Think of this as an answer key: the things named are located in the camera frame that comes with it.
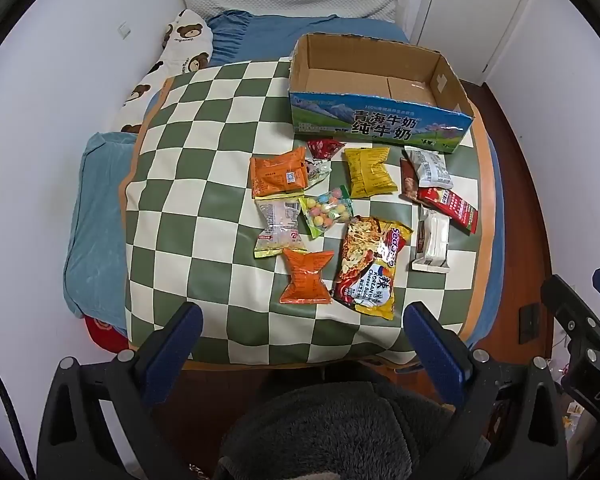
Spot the red spicy strip packet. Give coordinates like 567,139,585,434
417,188,479,234

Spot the white wafer biscuit packet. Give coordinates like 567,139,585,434
412,206,450,274

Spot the silver grey snack packet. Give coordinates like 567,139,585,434
403,146,453,190

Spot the yellow red instant noodle packet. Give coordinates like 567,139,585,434
332,216,412,321

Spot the yellow snack packet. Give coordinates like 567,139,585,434
343,148,398,198

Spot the orange pinched snack packet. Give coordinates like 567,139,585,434
279,248,334,304

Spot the colourful candy ball bag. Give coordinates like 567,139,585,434
299,185,353,240

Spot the small dark red snack packet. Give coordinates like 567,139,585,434
306,139,344,160

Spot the clear yellow-edged snack bag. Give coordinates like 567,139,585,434
253,197,306,259

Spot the brown walnut snack packet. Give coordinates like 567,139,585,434
400,158,419,204

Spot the clutter pile on floor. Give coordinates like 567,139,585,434
549,328,596,461

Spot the red object under bed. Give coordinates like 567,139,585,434
84,316,129,353

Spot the dark fuzzy clothing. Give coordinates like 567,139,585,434
214,382,452,479

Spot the light blue folded blanket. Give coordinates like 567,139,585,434
62,132,136,335

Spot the blue bed sheet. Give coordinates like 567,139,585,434
144,8,506,351

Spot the green white checkered mat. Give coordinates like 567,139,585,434
118,56,498,366

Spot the white door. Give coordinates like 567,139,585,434
412,0,524,84

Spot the cardboard milk box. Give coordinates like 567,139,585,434
288,32,475,154

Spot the teddy bear print blanket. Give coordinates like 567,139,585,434
111,9,213,133

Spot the black cable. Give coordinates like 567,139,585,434
0,341,37,480

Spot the wall light switch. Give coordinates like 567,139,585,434
118,22,131,39

